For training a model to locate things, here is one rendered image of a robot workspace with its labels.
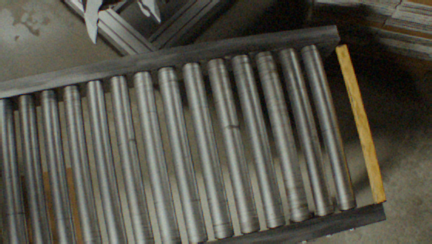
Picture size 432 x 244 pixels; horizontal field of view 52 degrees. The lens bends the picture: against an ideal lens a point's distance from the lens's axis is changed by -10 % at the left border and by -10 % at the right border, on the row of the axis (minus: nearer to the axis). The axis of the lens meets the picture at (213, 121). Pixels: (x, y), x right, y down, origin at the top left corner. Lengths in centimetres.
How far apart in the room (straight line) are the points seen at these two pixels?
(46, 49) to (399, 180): 170
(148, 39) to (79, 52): 41
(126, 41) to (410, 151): 133
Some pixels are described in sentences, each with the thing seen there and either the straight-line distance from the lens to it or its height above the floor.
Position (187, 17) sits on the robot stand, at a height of 23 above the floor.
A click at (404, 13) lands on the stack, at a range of 180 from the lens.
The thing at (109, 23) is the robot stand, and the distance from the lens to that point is 195.
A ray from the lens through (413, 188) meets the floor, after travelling 220.
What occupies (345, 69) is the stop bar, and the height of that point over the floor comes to 82.
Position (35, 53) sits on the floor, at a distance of 224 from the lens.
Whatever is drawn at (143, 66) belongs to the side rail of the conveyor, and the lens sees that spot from 124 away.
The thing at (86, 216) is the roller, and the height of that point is 80.
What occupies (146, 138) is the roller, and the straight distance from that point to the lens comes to 118.
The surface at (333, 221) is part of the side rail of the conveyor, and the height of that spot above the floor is 80.
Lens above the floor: 195
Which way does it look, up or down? 75 degrees down
